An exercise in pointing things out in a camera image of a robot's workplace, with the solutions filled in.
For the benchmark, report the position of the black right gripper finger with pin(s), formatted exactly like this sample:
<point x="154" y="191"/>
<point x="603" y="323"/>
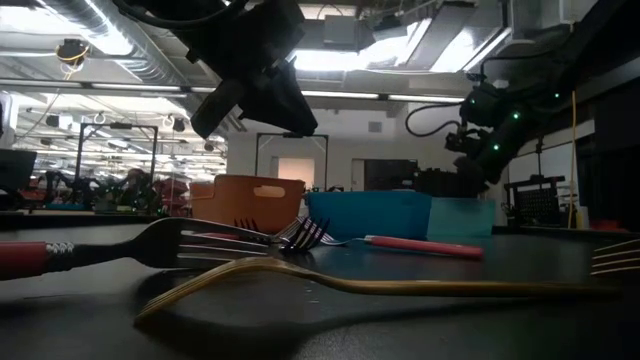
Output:
<point x="466" y="177"/>
<point x="482" y="182"/>

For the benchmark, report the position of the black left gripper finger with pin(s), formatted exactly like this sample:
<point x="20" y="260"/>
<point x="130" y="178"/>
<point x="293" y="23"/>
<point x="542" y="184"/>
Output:
<point x="280" y="105"/>
<point x="215" y="110"/>

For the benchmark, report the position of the gold fork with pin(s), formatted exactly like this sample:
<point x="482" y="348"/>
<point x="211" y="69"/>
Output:
<point x="400" y="287"/>

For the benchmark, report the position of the fork with dark tines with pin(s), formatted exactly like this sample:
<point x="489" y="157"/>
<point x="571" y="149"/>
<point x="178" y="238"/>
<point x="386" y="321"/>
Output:
<point x="305" y="240"/>

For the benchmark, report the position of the gold fork tines edge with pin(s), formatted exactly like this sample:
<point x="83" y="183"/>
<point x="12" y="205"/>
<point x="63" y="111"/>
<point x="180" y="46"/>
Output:
<point x="617" y="257"/>

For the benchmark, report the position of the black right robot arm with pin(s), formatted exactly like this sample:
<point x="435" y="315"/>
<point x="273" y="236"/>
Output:
<point x="575" y="60"/>

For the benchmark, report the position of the black equipment cases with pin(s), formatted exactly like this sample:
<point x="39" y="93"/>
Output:
<point x="435" y="182"/>

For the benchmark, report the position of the teal plastic bin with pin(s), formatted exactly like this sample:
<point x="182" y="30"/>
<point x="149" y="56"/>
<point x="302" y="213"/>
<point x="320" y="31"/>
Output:
<point x="462" y="217"/>

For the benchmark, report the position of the black pegboard rack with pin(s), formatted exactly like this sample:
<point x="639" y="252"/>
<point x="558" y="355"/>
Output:
<point x="537" y="200"/>

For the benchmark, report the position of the orange plastic bin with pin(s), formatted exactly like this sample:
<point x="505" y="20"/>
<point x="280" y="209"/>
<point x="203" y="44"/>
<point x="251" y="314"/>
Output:
<point x="240" y="200"/>

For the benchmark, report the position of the blue plastic bin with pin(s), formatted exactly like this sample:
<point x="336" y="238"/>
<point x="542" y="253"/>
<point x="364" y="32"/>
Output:
<point x="370" y="215"/>

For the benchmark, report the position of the dark side monitor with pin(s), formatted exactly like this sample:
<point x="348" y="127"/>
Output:
<point x="17" y="167"/>

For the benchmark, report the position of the black gantry frame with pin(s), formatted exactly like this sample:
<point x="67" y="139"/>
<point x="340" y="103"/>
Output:
<point x="291" y="135"/>
<point x="117" y="126"/>

